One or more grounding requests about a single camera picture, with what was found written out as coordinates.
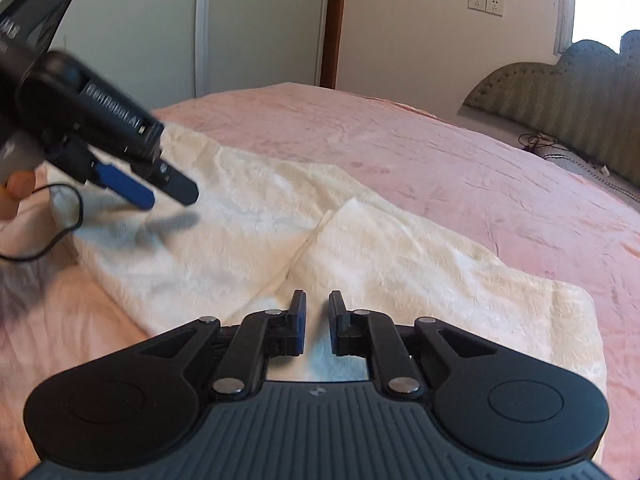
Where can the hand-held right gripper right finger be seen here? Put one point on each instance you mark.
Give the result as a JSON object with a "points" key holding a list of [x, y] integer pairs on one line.
{"points": [[334, 327]]}

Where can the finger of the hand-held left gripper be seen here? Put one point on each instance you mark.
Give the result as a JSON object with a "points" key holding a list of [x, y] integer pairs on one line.
{"points": [[127, 187], [175, 182]]}

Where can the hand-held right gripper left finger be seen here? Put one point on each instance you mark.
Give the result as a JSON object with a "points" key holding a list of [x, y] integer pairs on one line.
{"points": [[300, 325]]}

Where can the cream pants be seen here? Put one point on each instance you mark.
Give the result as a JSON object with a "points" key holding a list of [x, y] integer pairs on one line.
{"points": [[350, 260]]}

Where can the person's left forearm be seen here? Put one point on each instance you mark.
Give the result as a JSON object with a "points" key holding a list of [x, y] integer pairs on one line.
{"points": [[9, 287]]}

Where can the person's left hand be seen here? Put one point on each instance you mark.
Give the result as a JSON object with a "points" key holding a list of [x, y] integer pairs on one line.
{"points": [[15, 192]]}

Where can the white wardrobe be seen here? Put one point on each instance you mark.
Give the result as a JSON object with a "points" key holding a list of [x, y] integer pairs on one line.
{"points": [[175, 25]]}

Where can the pink bed sheet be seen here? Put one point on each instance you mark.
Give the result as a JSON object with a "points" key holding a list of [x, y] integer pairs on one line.
{"points": [[450, 160]]}

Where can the grey pillow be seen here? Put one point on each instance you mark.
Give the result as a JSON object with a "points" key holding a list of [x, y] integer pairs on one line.
{"points": [[600, 170]]}

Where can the green padded headboard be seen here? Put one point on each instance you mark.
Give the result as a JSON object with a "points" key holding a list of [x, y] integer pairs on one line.
{"points": [[575, 95]]}

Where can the brown wooden door frame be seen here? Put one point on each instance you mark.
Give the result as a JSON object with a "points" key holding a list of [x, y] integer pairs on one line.
{"points": [[334, 20]]}

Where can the white wall socket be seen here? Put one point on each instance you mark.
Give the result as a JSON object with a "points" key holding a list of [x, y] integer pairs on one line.
{"points": [[476, 1], [495, 5]]}

